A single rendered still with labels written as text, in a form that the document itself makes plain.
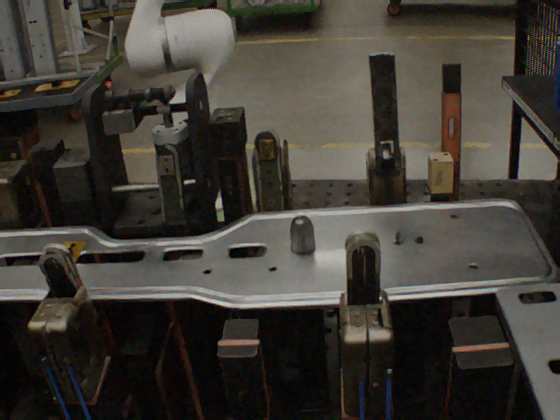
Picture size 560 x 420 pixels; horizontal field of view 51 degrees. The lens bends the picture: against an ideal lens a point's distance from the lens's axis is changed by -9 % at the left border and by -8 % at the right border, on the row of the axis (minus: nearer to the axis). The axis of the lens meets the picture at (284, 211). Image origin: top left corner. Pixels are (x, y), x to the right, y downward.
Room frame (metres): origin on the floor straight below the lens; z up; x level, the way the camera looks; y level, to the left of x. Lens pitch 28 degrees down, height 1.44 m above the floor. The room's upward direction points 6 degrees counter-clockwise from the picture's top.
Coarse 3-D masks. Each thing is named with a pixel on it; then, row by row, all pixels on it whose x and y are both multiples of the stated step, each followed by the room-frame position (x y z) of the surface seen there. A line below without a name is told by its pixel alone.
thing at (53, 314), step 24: (48, 312) 0.56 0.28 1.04; (72, 312) 0.56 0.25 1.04; (48, 336) 0.53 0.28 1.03; (72, 336) 0.54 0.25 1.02; (96, 336) 0.60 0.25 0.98; (48, 360) 0.53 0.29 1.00; (72, 360) 0.53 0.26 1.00; (96, 360) 0.58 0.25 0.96; (72, 384) 0.53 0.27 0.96; (96, 384) 0.56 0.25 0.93; (72, 408) 0.54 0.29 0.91; (96, 408) 0.54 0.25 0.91; (120, 408) 0.60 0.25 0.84
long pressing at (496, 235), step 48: (0, 240) 0.83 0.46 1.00; (48, 240) 0.81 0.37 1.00; (96, 240) 0.80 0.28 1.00; (144, 240) 0.78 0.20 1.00; (192, 240) 0.77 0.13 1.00; (240, 240) 0.76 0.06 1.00; (288, 240) 0.75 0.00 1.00; (336, 240) 0.74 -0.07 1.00; (384, 240) 0.72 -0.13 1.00; (432, 240) 0.71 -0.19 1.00; (480, 240) 0.70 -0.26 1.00; (528, 240) 0.68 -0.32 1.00; (0, 288) 0.69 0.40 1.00; (48, 288) 0.68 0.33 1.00; (96, 288) 0.67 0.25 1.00; (144, 288) 0.66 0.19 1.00; (192, 288) 0.66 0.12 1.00; (240, 288) 0.64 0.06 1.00; (288, 288) 0.64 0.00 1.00; (336, 288) 0.63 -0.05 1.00; (384, 288) 0.61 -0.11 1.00; (432, 288) 0.61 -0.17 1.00; (480, 288) 0.59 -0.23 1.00
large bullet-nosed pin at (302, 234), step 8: (296, 216) 0.73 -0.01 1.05; (304, 216) 0.73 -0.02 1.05; (296, 224) 0.72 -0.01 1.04; (304, 224) 0.71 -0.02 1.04; (312, 224) 0.72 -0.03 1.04; (296, 232) 0.71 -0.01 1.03; (304, 232) 0.71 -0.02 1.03; (312, 232) 0.72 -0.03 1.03; (296, 240) 0.71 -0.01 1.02; (304, 240) 0.71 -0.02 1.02; (312, 240) 0.72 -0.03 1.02; (296, 248) 0.71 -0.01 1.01; (304, 248) 0.71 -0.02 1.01; (312, 248) 0.71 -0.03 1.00
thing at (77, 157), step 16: (64, 160) 0.94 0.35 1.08; (80, 160) 0.93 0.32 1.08; (64, 176) 0.91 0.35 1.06; (80, 176) 0.91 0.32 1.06; (64, 192) 0.91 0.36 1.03; (80, 192) 0.91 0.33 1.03; (64, 208) 0.92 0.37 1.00; (80, 208) 0.91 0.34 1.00; (96, 208) 0.91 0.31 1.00; (80, 224) 0.91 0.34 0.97; (96, 224) 0.91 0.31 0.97; (96, 256) 0.92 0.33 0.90; (112, 256) 0.94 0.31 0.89; (112, 304) 0.92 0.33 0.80; (128, 304) 0.95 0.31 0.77; (112, 320) 0.92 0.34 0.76; (128, 320) 0.92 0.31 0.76
